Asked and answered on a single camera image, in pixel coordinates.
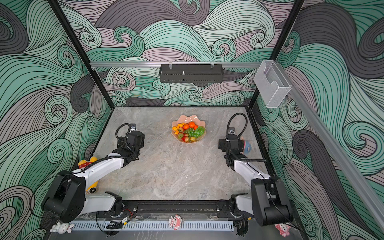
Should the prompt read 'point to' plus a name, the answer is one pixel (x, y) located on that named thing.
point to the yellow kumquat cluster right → (176, 132)
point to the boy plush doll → (247, 146)
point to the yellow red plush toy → (81, 165)
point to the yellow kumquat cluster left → (174, 128)
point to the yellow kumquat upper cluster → (180, 125)
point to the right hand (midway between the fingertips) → (229, 139)
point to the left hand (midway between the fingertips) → (129, 136)
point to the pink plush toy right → (283, 228)
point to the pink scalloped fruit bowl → (198, 121)
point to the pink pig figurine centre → (175, 222)
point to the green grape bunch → (195, 133)
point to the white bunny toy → (62, 228)
